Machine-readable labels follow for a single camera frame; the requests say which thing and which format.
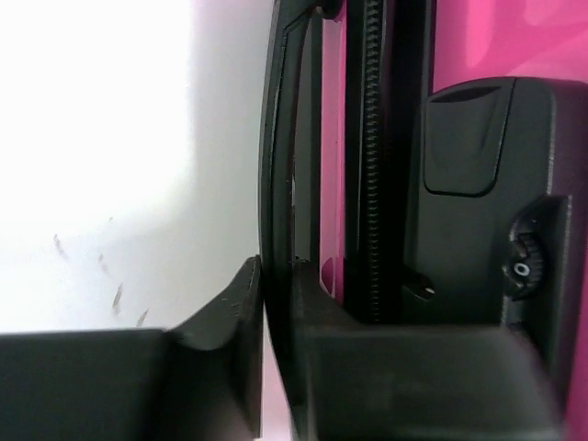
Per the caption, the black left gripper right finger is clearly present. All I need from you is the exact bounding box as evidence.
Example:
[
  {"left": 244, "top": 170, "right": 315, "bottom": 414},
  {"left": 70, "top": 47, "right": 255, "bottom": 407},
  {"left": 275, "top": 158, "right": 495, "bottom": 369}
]
[{"left": 291, "top": 262, "right": 565, "bottom": 440}]

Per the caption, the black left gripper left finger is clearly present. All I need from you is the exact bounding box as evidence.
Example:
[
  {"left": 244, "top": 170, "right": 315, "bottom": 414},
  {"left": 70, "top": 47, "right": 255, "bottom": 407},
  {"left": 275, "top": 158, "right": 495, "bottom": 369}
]
[{"left": 1, "top": 257, "right": 263, "bottom": 440}]

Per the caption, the pink hard-shell suitcase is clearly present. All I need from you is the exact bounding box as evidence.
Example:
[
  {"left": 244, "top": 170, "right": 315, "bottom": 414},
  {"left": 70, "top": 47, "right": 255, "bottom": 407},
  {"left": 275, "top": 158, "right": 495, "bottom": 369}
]
[{"left": 259, "top": 1, "right": 587, "bottom": 440}]

